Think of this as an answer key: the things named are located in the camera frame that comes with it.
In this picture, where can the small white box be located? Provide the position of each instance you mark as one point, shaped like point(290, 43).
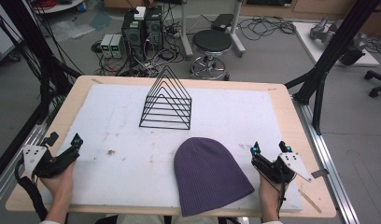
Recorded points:
point(140, 13)

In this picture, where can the clear plastic sheet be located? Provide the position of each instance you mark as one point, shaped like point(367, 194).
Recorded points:
point(76, 26)

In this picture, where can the black metal frame stand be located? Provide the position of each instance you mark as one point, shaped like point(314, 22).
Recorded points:
point(30, 46)
point(331, 53)

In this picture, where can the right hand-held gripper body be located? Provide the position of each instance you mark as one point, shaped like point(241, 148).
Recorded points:
point(277, 169)

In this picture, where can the white floor platform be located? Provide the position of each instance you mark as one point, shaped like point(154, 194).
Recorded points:
point(307, 40)

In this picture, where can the thin wooden stick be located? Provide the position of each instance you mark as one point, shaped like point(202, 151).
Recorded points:
point(310, 201)

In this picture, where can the person's left hand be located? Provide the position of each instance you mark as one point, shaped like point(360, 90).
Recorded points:
point(59, 186)

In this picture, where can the black round stool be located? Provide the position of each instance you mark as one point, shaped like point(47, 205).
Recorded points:
point(212, 42)

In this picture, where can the person's right hand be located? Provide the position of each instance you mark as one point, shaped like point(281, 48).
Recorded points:
point(271, 196)

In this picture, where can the aluminium rail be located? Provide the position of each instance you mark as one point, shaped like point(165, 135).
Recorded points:
point(328, 161)
point(14, 161)

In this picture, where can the white foam mat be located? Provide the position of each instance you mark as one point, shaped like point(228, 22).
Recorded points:
point(126, 161)

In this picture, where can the black computer tower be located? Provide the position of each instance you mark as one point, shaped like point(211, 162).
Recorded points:
point(133, 34)
point(154, 29)

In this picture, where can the white stand leg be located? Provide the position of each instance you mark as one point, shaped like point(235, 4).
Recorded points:
point(237, 34)
point(185, 34)

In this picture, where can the flat black box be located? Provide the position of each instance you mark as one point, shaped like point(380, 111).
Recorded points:
point(222, 21)

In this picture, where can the purple knit beanie hat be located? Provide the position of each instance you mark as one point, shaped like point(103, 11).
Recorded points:
point(207, 177)

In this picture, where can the white bench power supply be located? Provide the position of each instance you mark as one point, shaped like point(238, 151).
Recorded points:
point(106, 46)
point(117, 46)

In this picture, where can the round white table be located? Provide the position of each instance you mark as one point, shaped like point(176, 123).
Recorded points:
point(59, 6)

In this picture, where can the black office chair base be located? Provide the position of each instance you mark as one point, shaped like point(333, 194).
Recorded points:
point(377, 81)

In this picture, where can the grey tape strip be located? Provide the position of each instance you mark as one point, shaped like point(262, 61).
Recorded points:
point(319, 173)

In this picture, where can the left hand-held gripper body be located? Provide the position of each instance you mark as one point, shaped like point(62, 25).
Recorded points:
point(51, 165)

